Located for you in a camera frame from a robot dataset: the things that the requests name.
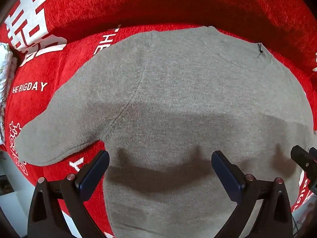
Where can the grey knit sweater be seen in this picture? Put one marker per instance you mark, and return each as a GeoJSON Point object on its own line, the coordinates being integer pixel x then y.
{"type": "Point", "coordinates": [178, 99]}

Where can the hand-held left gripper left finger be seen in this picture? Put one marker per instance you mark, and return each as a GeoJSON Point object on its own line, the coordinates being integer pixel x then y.
{"type": "Point", "coordinates": [95, 172]}

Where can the white patterned cloth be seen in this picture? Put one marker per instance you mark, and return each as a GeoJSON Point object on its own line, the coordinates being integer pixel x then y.
{"type": "Point", "coordinates": [5, 74]}

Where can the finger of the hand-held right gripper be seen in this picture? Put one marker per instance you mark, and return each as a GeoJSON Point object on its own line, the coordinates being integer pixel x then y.
{"type": "Point", "coordinates": [304, 159]}

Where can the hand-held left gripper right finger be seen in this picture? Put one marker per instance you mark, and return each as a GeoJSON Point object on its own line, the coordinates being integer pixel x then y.
{"type": "Point", "coordinates": [226, 173]}

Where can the red printed blanket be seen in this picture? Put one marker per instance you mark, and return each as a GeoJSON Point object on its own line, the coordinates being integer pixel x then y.
{"type": "Point", "coordinates": [158, 2]}

